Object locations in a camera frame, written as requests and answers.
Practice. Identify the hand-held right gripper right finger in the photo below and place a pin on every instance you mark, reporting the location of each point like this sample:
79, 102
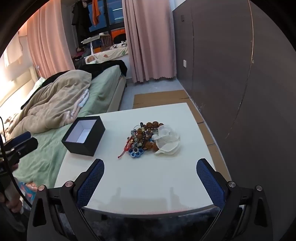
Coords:
209, 183

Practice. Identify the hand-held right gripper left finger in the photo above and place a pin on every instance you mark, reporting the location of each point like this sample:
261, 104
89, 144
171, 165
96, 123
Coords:
92, 183

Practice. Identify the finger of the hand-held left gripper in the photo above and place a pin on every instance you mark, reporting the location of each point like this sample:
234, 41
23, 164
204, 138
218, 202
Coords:
19, 138
25, 146

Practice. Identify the black square box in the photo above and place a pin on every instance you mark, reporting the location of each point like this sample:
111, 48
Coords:
86, 144

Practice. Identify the blue flower ornament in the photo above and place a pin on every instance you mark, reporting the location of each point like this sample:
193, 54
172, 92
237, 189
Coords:
137, 153

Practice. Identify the white flower hair clip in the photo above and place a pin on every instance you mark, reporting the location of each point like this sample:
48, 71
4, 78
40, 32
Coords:
167, 142

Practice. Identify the person's left hand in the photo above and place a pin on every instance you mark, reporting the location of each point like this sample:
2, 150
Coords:
13, 205

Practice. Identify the colourful patterned cloth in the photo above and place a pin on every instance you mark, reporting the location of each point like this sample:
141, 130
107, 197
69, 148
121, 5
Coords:
27, 192

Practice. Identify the beige blanket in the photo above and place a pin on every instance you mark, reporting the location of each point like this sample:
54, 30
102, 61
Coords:
53, 99

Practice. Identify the pink and white striped cloth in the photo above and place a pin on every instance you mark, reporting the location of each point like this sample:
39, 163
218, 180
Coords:
81, 102

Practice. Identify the bed with green sheet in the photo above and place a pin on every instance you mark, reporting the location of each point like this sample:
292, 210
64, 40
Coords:
101, 92

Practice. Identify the flat brown cardboard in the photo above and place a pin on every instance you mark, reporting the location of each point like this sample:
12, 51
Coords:
159, 97

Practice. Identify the pink curtain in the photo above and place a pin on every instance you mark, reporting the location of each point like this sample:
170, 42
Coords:
49, 39
150, 39

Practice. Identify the black clothing on bed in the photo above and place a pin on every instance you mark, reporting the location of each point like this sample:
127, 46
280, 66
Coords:
108, 64

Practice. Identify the white patterned bedding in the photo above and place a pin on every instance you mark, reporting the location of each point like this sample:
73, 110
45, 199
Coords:
108, 54

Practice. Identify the white folding table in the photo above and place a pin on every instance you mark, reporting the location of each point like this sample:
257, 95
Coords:
94, 39

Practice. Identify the black hanging clothes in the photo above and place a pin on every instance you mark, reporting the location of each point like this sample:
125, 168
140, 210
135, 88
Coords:
81, 20

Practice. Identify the orange hanging cloth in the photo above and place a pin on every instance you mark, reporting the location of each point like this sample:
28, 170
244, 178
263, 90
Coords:
95, 12

